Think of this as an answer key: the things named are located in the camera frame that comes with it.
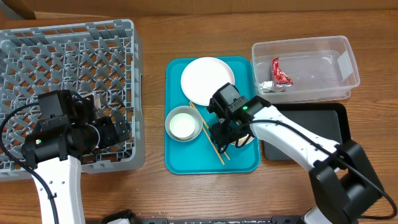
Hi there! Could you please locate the small pink bowl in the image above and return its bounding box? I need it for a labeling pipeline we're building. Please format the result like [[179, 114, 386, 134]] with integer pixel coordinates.
[[231, 134, 254, 147]]

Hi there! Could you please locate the grey bowl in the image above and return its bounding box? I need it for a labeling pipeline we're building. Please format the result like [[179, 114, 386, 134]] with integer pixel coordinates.
[[165, 106, 203, 142]]

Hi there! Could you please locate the red snack wrapper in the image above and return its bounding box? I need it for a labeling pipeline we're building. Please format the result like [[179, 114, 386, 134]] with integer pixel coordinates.
[[272, 57, 294, 85]]

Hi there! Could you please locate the white cup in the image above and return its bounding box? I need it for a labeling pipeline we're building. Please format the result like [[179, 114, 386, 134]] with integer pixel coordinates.
[[170, 113, 196, 140]]

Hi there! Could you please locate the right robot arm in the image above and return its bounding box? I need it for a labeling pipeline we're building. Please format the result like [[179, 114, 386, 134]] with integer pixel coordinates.
[[206, 83, 397, 224]]

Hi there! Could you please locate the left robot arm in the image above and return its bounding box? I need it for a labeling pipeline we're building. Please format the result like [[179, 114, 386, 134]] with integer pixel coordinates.
[[1, 90, 131, 223]]

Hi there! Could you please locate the wooden chopstick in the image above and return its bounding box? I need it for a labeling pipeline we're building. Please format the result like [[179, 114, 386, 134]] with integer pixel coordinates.
[[202, 126, 225, 166], [189, 101, 230, 160]]

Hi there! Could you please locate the teal serving tray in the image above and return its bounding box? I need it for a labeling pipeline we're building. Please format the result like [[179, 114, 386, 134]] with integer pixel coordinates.
[[164, 56, 261, 175]]

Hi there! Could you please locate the large white plate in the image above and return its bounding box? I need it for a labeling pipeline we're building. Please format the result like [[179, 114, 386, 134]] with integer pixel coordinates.
[[180, 57, 235, 106]]

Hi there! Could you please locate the grey plastic dish rack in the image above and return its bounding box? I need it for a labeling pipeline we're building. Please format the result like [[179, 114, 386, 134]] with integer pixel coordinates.
[[1, 19, 145, 174]]

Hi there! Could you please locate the clear plastic bin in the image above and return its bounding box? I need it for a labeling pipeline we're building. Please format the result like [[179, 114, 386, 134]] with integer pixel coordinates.
[[251, 35, 361, 104]]

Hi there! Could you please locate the black tray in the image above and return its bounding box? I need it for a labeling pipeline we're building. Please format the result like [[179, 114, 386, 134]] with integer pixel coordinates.
[[275, 103, 351, 144]]

